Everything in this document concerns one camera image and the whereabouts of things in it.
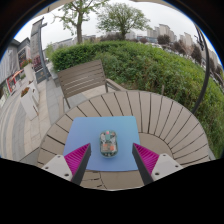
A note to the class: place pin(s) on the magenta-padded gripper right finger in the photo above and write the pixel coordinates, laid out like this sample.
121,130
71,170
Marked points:
165,164

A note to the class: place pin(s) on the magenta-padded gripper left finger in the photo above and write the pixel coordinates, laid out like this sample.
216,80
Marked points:
57,164

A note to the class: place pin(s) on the transparent computer mouse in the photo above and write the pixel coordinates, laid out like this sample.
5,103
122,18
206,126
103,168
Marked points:
108,144

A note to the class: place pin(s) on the blue mouse pad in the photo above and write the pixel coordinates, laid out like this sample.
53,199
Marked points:
83,133

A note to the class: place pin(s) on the white flower planter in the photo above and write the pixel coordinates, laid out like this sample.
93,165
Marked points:
28,106
28,71
34,91

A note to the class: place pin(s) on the brown slatted chair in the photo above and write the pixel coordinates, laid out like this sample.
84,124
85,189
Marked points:
81,76

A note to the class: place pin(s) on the green hedge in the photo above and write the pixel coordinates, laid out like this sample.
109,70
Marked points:
150,66

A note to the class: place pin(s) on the dark curved umbrella pole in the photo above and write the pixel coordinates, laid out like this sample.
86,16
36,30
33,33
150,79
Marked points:
206,70

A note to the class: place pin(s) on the grey shopfront building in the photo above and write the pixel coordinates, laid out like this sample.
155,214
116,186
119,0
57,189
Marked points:
11,63

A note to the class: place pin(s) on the grey sign pillar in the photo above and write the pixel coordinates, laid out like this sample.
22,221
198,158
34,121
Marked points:
36,50

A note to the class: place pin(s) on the distant apartment buildings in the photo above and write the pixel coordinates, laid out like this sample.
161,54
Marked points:
165,31

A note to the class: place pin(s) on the thin-crowned tree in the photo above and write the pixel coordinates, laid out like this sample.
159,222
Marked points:
79,25

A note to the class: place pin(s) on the round-crowned tree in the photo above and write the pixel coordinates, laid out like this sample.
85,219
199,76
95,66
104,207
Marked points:
123,18

